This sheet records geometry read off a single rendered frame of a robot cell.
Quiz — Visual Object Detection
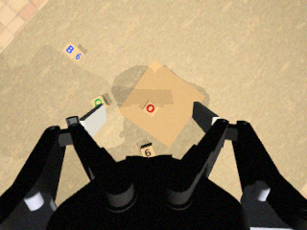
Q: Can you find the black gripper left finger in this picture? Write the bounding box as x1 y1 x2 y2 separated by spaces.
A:
0 103 134 230

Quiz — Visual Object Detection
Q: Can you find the tan square mat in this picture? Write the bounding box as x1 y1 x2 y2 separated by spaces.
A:
118 60 205 147

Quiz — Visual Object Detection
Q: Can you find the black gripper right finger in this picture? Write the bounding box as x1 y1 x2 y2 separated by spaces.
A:
163 102 307 230

